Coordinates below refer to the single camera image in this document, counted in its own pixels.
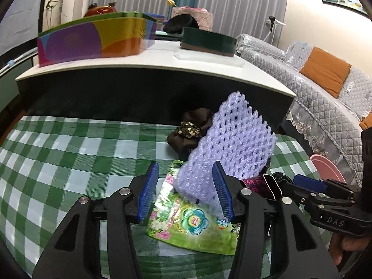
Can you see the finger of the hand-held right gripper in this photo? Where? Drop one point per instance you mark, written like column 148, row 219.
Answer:
column 308, row 181
column 299, row 193

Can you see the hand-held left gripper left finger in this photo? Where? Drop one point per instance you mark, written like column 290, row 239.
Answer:
column 148, row 194

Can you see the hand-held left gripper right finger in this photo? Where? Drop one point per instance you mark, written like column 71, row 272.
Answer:
column 222, row 191

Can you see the pink plastic basin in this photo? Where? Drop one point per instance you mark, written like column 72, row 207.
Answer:
column 325, row 167

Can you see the black and red packet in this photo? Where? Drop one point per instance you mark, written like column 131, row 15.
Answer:
column 255, row 184

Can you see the green floral pouch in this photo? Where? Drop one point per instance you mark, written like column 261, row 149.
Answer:
column 180, row 223

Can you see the purple foam net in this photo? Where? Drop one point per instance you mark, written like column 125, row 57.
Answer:
column 232, row 139

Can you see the person's right hand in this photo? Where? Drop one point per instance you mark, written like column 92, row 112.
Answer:
column 345, row 242

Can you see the floral fabric band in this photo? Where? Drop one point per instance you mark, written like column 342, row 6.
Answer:
column 189, row 129

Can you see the sofa with grey quilted cover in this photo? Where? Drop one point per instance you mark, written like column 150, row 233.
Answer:
column 319, row 107

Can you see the dark brown cloth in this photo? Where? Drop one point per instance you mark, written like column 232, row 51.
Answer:
column 200, row 116

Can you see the orange cushion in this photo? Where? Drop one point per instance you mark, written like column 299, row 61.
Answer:
column 366, row 122
column 325, row 72

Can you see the green checked tablecloth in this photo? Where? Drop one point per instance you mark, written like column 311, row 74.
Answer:
column 72, row 157

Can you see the white-topped dark coffee table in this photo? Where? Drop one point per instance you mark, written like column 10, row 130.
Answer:
column 145, row 59

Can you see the dark green round box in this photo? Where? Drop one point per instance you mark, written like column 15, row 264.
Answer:
column 206, row 39

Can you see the pale green sheet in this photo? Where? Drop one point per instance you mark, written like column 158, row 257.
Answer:
column 165, row 33

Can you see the multicoloured rectangular box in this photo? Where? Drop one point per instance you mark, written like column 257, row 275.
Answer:
column 87, row 43

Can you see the white stand with black head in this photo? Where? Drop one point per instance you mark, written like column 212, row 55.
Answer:
column 271, row 21

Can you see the green cabinet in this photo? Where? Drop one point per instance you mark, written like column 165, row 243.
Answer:
column 8, row 93

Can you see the black hat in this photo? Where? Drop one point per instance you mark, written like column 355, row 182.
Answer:
column 180, row 23

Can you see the pink lace basket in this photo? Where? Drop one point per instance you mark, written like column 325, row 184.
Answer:
column 203, row 19

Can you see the white tube with blue bead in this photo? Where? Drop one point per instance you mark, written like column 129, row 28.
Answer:
column 10, row 62

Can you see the orange teapot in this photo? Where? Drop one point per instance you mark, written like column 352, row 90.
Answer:
column 98, row 10

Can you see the yellow flower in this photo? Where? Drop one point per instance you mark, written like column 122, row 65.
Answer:
column 171, row 2

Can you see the bamboo plant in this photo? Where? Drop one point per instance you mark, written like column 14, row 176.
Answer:
column 51, row 8

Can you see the flat screen television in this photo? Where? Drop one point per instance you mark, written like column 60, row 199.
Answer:
column 17, row 23

